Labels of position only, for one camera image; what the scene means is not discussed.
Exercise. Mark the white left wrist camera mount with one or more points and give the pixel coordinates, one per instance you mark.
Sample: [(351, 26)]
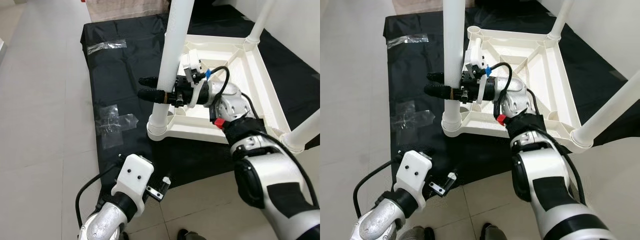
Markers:
[(134, 177), (414, 172)]

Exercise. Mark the patterned bench cloth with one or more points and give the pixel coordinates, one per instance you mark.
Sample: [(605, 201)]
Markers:
[(417, 6), (125, 9)]

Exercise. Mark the black left robot foot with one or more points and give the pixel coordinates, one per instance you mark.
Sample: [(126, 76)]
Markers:
[(417, 234)]

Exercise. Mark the clear tape strip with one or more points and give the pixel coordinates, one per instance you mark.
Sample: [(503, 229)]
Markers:
[(407, 40), (106, 46)]

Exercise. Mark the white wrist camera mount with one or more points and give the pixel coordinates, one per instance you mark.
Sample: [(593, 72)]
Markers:
[(192, 65), (486, 90), (134, 177), (414, 172)]

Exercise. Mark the black tablecloth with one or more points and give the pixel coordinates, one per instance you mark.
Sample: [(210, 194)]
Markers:
[(115, 80), (415, 75)]

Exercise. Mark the white plastic children table top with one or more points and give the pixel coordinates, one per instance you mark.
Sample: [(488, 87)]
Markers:
[(540, 90), (250, 90)]

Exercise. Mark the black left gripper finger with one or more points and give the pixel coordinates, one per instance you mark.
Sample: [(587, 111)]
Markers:
[(167, 182), (451, 178)]

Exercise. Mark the black right robot foot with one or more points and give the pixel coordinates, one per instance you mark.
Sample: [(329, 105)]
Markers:
[(191, 235), (494, 232)]

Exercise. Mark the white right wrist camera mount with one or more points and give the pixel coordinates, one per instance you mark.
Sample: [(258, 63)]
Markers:
[(486, 90), (192, 65)]

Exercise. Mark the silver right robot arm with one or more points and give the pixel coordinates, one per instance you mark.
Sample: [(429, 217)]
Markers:
[(260, 170), (550, 175)]

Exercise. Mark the black robot foot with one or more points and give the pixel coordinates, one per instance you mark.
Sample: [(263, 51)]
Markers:
[(417, 234), (494, 232), (191, 235)]

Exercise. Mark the crossed clear tape patch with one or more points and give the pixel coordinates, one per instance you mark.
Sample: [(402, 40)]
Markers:
[(115, 125), (412, 122)]

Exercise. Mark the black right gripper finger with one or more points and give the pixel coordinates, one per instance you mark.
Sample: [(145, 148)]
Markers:
[(149, 81), (437, 92), (150, 96), (436, 77)]

